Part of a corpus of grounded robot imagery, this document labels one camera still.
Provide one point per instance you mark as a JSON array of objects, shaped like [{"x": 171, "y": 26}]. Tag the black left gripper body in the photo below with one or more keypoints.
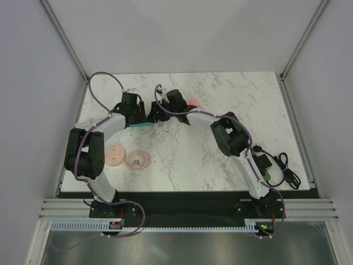
[{"x": 139, "y": 113}]

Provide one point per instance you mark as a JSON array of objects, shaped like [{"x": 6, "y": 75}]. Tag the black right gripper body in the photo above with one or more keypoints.
[{"x": 166, "y": 105}]

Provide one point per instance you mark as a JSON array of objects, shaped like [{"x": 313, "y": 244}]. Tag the teal power strip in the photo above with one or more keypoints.
[{"x": 139, "y": 120}]

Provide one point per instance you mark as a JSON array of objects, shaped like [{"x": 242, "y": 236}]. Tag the pink cube plug adapter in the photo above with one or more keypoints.
[{"x": 193, "y": 101}]

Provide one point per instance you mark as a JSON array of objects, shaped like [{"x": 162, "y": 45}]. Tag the pink round power socket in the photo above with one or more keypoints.
[{"x": 115, "y": 155}]

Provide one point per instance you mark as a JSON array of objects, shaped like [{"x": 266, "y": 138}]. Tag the black plug adapter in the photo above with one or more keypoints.
[{"x": 262, "y": 161}]

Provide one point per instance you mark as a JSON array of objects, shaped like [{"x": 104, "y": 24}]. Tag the green power strip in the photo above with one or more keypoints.
[{"x": 265, "y": 174}]

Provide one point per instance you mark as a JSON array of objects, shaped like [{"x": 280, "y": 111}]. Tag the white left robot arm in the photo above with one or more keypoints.
[{"x": 85, "y": 152}]

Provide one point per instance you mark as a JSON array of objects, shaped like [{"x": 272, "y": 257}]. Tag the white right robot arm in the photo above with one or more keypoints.
[{"x": 232, "y": 137}]

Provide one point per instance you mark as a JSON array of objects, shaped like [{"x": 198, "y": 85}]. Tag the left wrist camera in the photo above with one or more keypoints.
[{"x": 130, "y": 90}]

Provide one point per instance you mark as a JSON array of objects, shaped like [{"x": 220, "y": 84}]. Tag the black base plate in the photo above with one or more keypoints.
[{"x": 214, "y": 204}]

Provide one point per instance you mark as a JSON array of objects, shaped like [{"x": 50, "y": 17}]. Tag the white cable duct rail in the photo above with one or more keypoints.
[{"x": 126, "y": 226}]

